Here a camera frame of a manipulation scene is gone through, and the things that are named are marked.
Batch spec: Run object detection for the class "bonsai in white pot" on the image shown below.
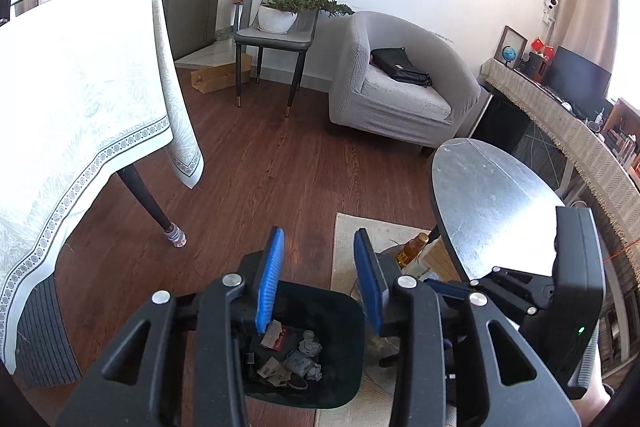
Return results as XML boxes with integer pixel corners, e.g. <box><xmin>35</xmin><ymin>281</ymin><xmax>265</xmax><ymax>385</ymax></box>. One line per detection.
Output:
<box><xmin>257</xmin><ymin>0</ymin><xmax>355</xmax><ymax>34</ymax></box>

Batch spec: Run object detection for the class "brown tape roll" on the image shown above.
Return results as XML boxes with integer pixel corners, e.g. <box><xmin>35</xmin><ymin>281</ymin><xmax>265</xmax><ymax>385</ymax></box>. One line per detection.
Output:
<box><xmin>274</xmin><ymin>373</ymin><xmax>311</xmax><ymax>392</ymax></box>

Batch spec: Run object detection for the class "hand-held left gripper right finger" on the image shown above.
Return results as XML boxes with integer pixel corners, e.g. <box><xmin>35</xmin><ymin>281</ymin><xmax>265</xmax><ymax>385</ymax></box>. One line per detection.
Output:
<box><xmin>353</xmin><ymin>228</ymin><xmax>583</xmax><ymax>427</ymax></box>

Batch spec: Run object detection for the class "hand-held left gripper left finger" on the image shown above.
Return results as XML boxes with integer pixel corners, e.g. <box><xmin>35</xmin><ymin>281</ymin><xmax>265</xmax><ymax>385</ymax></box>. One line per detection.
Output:
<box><xmin>55</xmin><ymin>226</ymin><xmax>286</xmax><ymax>427</ymax></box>

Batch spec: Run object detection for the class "wooden shelf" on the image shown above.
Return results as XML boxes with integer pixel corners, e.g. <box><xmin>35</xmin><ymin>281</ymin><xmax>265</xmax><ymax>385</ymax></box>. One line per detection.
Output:
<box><xmin>600</xmin><ymin>97</ymin><xmax>640</xmax><ymax>188</ymax></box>

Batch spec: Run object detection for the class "black cabinet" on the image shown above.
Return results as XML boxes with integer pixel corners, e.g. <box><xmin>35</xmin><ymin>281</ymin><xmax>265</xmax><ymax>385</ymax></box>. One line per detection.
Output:
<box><xmin>470</xmin><ymin>92</ymin><xmax>531</xmax><ymax>155</ymax></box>

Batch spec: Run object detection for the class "black handbag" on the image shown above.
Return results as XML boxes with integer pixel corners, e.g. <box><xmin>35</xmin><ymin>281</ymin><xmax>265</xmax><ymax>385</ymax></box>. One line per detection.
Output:
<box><xmin>370</xmin><ymin>48</ymin><xmax>433</xmax><ymax>88</ymax></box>

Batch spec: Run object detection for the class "beige rug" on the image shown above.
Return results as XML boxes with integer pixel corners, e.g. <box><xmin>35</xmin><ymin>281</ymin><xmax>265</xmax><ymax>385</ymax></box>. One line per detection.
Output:
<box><xmin>315</xmin><ymin>212</ymin><xmax>458</xmax><ymax>427</ymax></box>

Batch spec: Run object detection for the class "black trash bin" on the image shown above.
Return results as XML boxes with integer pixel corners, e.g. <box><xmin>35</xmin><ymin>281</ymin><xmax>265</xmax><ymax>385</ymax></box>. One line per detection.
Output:
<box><xmin>235</xmin><ymin>249</ymin><xmax>366</xmax><ymax>410</ymax></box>

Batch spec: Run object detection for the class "orange cable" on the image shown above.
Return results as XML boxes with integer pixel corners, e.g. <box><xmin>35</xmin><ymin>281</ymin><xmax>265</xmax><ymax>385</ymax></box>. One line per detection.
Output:
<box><xmin>602</xmin><ymin>239</ymin><xmax>640</xmax><ymax>265</ymax></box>

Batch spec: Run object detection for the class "black monitor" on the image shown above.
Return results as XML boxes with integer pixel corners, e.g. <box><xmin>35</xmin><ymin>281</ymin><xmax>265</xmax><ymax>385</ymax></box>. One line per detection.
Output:
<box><xmin>542</xmin><ymin>46</ymin><xmax>613</xmax><ymax>108</ymax></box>

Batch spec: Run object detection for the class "pale green patterned tablecloth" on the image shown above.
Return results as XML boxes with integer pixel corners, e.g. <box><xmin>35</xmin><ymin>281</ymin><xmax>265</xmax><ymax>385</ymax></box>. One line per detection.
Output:
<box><xmin>0</xmin><ymin>0</ymin><xmax>205</xmax><ymax>375</ymax></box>

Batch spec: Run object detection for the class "grey armchair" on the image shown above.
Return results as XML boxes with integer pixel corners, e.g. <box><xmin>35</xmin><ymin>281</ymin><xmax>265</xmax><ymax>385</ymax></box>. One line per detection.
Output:
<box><xmin>327</xmin><ymin>11</ymin><xmax>482</xmax><ymax>150</ymax></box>

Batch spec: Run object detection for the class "brown wooden box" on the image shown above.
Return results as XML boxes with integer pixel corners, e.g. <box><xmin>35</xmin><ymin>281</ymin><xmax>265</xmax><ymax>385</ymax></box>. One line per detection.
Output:
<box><xmin>517</xmin><ymin>54</ymin><xmax>551</xmax><ymax>82</ymax></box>

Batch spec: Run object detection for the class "black table leg with sock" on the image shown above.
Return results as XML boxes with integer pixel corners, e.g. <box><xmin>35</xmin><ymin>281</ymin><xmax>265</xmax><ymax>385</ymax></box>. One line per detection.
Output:
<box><xmin>116</xmin><ymin>164</ymin><xmax>190</xmax><ymax>249</ymax></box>

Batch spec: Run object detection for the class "cardboard box on floor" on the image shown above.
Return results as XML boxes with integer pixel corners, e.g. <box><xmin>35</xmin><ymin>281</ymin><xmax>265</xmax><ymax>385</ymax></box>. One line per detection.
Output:
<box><xmin>191</xmin><ymin>53</ymin><xmax>253</xmax><ymax>95</ymax></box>

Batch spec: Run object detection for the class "beige herringbone fringed cloth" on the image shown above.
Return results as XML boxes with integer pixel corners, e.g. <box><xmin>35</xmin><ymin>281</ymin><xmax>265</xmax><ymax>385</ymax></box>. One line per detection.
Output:
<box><xmin>480</xmin><ymin>58</ymin><xmax>640</xmax><ymax>258</ymax></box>

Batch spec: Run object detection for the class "person's right forearm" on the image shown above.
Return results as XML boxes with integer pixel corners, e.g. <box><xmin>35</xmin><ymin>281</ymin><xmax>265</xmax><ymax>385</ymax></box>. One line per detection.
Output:
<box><xmin>572</xmin><ymin>379</ymin><xmax>615</xmax><ymax>427</ymax></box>

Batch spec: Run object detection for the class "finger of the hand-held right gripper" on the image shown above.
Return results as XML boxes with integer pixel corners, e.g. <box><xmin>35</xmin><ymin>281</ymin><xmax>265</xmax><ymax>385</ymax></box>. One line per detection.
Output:
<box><xmin>471</xmin><ymin>265</ymin><xmax>554</xmax><ymax>304</ymax></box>
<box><xmin>424</xmin><ymin>279</ymin><xmax>538</xmax><ymax>324</ymax></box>

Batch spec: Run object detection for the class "red and white cardboard box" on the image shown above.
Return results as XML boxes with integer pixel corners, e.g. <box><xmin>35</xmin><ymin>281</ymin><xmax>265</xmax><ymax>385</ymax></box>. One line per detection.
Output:
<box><xmin>260</xmin><ymin>319</ymin><xmax>291</xmax><ymax>353</ymax></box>

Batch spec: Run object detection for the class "amber bottle with gold cap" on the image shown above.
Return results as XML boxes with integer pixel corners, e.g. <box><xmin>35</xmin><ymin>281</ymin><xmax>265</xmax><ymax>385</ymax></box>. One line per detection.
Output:
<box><xmin>395</xmin><ymin>232</ymin><xmax>431</xmax><ymax>278</ymax></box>

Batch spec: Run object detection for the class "dark grey ribbed object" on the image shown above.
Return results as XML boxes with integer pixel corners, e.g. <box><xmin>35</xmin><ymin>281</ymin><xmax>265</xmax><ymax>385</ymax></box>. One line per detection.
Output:
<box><xmin>15</xmin><ymin>274</ymin><xmax>83</xmax><ymax>389</ymax></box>

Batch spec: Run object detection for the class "round grey marble table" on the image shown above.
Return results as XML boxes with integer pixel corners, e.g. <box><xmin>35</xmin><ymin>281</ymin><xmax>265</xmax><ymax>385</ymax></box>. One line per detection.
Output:
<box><xmin>430</xmin><ymin>138</ymin><xmax>568</xmax><ymax>283</ymax></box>

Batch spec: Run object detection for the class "grey dining chair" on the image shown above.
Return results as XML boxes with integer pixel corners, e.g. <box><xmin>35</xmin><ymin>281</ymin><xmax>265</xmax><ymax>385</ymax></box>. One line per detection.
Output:
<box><xmin>233</xmin><ymin>0</ymin><xmax>324</xmax><ymax>118</ymax></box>

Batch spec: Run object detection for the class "blue white wet wipes packet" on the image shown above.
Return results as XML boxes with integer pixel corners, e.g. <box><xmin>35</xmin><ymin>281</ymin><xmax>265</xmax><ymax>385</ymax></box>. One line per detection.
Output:
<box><xmin>282</xmin><ymin>349</ymin><xmax>315</xmax><ymax>377</ymax></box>

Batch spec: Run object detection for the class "white printed leaflet card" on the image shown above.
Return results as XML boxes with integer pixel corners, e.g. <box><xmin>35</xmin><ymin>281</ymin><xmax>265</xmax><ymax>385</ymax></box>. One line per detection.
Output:
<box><xmin>256</xmin><ymin>356</ymin><xmax>282</xmax><ymax>380</ymax></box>

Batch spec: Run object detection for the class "wooden picture frame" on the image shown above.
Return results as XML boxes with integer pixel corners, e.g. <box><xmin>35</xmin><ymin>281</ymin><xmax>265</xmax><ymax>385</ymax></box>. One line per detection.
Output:
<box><xmin>494</xmin><ymin>25</ymin><xmax>528</xmax><ymax>70</ymax></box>

